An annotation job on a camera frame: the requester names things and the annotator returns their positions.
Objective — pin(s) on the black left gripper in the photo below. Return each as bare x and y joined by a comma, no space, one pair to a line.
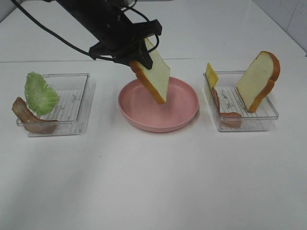
124,41

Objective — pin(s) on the bread slice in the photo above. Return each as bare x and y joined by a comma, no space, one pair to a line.
258,80
156,79

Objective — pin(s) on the green lettuce leaf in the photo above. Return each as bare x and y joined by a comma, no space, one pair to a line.
40,97

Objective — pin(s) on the pink bacon strip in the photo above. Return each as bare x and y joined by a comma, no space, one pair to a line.
231,119

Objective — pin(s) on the brown bacon strip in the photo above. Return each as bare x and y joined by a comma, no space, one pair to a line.
33,123

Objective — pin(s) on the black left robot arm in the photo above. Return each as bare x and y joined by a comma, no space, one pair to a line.
91,13

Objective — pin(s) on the pink round plate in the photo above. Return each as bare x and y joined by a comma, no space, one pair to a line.
142,111

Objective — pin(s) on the yellow cheese slice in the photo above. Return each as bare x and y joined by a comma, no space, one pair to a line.
211,75

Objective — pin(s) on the left clear plastic tray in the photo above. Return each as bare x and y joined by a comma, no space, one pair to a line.
74,106

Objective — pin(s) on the clear plastic tray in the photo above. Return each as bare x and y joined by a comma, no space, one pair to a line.
228,109
74,106

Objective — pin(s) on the right clear plastic tray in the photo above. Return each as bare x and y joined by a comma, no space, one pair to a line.
228,109

